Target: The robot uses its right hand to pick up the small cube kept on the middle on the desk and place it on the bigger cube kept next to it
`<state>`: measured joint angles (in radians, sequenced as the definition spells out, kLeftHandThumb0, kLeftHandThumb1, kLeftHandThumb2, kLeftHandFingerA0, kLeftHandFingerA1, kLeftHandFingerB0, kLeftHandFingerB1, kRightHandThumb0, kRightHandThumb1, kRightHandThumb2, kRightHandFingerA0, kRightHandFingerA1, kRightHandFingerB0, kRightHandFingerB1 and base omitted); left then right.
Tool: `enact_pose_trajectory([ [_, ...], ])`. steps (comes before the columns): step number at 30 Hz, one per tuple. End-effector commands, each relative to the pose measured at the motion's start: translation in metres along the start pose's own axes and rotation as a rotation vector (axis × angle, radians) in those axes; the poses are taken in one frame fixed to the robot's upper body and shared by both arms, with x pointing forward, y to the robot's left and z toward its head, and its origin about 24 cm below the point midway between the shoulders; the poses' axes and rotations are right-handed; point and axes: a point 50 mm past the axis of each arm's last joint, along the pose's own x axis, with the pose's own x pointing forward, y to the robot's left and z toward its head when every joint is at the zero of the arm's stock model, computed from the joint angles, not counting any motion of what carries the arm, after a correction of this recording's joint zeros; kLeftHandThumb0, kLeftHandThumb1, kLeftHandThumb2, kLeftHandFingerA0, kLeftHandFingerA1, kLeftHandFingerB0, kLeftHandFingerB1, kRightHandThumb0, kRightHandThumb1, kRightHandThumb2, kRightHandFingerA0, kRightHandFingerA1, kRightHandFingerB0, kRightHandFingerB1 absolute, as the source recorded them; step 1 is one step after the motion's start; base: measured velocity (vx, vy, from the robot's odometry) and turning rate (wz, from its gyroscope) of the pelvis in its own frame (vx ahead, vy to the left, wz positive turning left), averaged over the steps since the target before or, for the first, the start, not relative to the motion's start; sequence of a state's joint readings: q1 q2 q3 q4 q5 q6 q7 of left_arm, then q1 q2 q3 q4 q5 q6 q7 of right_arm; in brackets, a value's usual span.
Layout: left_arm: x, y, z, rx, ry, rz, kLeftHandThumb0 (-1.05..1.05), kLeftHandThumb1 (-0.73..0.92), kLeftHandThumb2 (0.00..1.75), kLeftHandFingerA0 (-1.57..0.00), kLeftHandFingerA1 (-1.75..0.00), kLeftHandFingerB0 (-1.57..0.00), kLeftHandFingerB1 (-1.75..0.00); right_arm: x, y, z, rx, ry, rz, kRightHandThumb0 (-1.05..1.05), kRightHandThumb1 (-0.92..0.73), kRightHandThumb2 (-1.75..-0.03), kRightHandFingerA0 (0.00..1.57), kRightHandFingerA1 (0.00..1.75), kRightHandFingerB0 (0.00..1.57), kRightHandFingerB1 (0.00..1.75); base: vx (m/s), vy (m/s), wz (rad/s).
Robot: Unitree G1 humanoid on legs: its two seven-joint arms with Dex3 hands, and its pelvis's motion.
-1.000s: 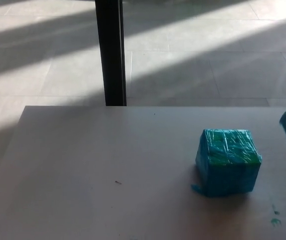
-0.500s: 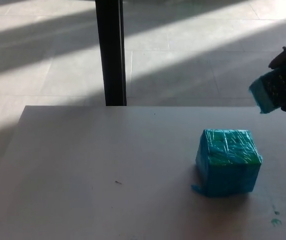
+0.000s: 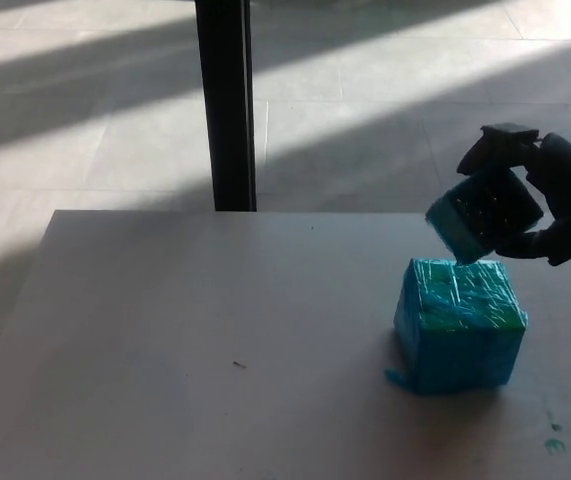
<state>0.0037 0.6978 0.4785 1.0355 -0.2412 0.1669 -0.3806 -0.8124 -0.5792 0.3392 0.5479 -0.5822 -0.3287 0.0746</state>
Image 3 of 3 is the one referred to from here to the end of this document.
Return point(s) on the large blue wrapped cube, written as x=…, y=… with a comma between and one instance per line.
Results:
x=457, y=335

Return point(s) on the black vertical window frame post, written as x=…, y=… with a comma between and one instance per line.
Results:
x=227, y=105

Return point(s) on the small blue textured cube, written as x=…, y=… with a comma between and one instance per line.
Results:
x=480, y=220

